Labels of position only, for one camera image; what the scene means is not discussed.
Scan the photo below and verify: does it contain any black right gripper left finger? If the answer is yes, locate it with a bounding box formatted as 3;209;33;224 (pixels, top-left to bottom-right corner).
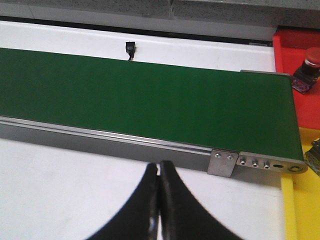
89;163;159;240

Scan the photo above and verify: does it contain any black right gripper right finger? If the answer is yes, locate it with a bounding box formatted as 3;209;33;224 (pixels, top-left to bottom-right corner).
160;160;241;240

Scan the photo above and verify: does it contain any yellow mushroom push button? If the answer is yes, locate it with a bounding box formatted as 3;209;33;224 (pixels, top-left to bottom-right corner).
305;138;320;176

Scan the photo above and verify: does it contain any red mushroom push button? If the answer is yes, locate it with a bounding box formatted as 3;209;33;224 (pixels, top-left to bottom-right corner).
291;47;320;94

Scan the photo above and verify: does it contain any green conveyor belt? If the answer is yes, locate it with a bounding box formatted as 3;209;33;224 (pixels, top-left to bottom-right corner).
0;48;308;177

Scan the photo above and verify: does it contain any yellow plastic tray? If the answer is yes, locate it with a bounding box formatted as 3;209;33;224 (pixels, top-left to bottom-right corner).
280;127;320;240

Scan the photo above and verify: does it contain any red plastic tray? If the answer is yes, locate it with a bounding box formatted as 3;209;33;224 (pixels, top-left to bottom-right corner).
272;29;320;130

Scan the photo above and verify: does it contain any grey stone counter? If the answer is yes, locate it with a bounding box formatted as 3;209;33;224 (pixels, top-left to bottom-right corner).
0;0;320;41

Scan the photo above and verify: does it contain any black sensor with cable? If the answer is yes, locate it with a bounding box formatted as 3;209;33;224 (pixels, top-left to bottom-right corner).
125;41;136;61

